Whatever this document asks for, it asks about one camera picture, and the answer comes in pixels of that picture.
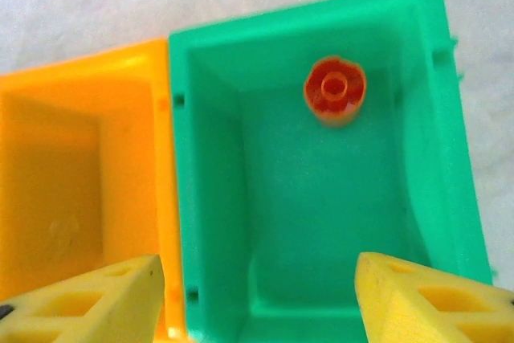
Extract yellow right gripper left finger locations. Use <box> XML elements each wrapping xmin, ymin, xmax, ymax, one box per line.
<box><xmin>0</xmin><ymin>254</ymin><xmax>165</xmax><ymax>343</ymax></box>

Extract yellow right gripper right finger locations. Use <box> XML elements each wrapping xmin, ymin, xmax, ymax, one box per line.
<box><xmin>354</xmin><ymin>251</ymin><xmax>514</xmax><ymax>343</ymax></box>

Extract green plastic container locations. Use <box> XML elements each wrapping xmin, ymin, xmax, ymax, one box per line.
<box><xmin>168</xmin><ymin>0</ymin><xmax>495</xmax><ymax>343</ymax></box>

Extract yellow plastic container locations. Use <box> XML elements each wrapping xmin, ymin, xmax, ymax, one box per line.
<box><xmin>0</xmin><ymin>37</ymin><xmax>188</xmax><ymax>343</ymax></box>

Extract orange round lego piece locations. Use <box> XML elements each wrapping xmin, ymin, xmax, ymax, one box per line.
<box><xmin>304</xmin><ymin>56</ymin><xmax>369</xmax><ymax>129</ymax></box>

